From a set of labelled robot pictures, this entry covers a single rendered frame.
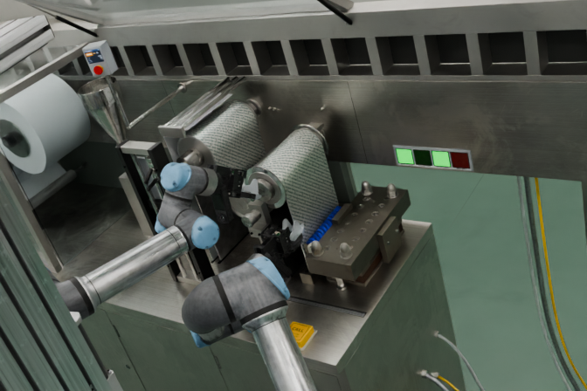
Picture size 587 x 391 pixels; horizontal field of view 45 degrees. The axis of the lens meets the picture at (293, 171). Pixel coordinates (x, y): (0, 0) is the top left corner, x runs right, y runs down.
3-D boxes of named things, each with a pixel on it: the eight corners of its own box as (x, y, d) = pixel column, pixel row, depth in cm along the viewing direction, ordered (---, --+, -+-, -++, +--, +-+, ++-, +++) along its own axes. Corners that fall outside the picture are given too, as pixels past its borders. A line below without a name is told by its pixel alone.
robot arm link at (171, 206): (167, 241, 180) (180, 200, 179) (147, 228, 188) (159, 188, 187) (193, 245, 185) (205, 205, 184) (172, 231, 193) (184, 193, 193)
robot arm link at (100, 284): (26, 317, 150) (216, 208, 173) (10, 297, 158) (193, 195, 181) (47, 358, 155) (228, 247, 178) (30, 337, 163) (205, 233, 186)
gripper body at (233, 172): (249, 171, 203) (222, 165, 193) (245, 201, 202) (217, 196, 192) (229, 168, 207) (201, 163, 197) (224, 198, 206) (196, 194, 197)
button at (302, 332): (282, 343, 204) (279, 337, 203) (294, 326, 209) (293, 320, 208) (302, 348, 200) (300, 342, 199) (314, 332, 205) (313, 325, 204)
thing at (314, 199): (301, 249, 221) (286, 200, 212) (338, 206, 236) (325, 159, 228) (303, 249, 220) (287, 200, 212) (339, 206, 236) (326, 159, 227)
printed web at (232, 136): (220, 259, 248) (170, 134, 224) (257, 221, 264) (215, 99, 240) (312, 277, 226) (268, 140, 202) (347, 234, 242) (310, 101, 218)
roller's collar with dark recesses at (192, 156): (180, 174, 223) (173, 156, 220) (191, 164, 227) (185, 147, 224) (195, 175, 219) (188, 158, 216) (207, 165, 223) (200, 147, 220)
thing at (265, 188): (275, 196, 209) (262, 205, 214) (279, 193, 210) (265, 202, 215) (258, 177, 208) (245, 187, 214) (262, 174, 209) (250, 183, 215)
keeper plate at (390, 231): (383, 262, 222) (376, 234, 217) (397, 243, 229) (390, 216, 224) (390, 264, 221) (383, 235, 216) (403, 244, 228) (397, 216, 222)
